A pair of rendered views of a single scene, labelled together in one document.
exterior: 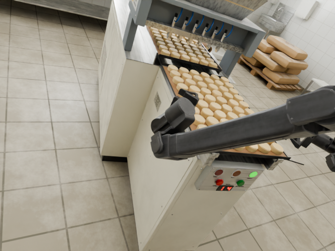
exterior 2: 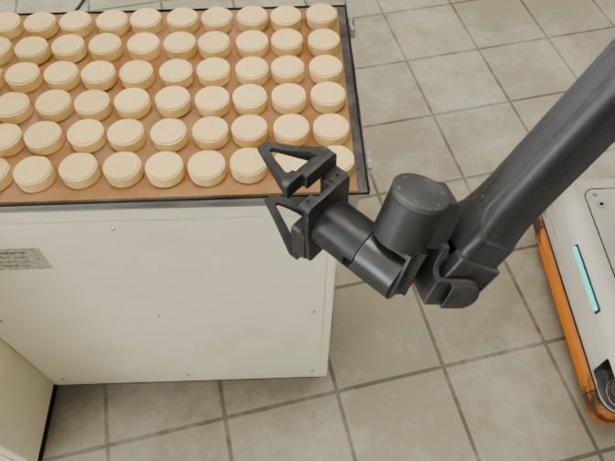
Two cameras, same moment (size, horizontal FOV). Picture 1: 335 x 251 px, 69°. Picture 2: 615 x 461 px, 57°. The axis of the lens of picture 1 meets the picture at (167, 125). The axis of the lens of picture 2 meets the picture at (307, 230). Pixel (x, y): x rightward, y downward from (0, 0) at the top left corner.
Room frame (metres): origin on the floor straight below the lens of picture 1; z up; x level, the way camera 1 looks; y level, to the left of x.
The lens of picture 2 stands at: (0.50, 0.31, 1.51)
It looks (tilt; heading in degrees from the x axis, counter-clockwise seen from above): 57 degrees down; 296
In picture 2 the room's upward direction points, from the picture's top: straight up
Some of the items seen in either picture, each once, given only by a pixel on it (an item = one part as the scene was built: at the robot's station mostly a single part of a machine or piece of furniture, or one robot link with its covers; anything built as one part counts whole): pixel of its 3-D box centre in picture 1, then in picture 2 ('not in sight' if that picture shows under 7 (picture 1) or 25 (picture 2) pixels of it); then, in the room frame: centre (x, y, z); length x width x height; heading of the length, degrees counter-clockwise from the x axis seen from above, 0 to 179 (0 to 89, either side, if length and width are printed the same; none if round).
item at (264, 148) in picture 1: (263, 147); (323, 43); (0.80, -0.37, 0.91); 0.05 x 0.05 x 0.02
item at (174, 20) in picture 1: (174, 23); not in sight; (1.32, 0.18, 1.07); 0.06 x 0.03 x 0.18; 28
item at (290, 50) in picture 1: (286, 47); not in sight; (4.95, -1.41, 0.64); 0.72 x 0.42 x 0.15; 45
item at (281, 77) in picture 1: (281, 75); not in sight; (4.76, -1.57, 0.19); 0.72 x 0.42 x 0.15; 133
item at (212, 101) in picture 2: (219, 115); (212, 101); (0.89, -0.18, 0.91); 0.05 x 0.05 x 0.02
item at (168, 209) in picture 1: (176, 161); (167, 250); (1.05, -0.13, 0.45); 0.70 x 0.34 x 0.90; 28
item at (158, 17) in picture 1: (189, 33); not in sight; (1.50, 0.10, 1.01); 0.72 x 0.33 x 0.34; 118
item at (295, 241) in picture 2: not in sight; (295, 211); (0.69, -0.03, 0.95); 0.09 x 0.07 x 0.07; 163
